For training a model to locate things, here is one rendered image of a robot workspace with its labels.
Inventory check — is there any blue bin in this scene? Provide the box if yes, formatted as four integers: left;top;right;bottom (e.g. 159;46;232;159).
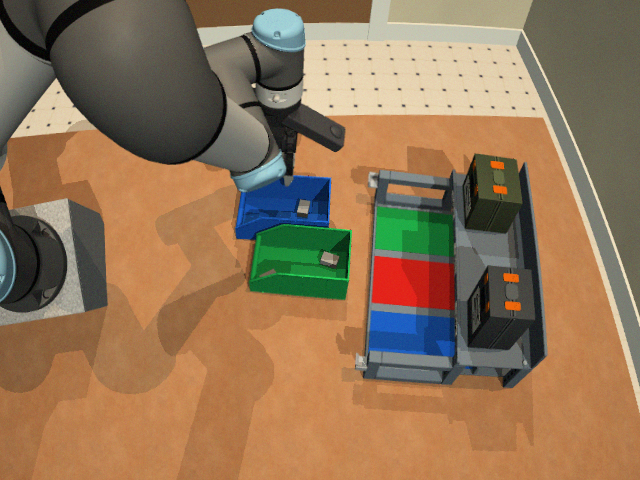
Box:
236;175;331;240

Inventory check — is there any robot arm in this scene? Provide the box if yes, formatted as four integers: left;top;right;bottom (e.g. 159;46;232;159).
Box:
0;0;306;313

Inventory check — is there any green bin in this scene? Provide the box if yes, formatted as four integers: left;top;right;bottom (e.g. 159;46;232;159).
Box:
250;224;352;300

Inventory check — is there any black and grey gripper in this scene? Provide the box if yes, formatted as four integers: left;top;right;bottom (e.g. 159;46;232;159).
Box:
258;99;301;187

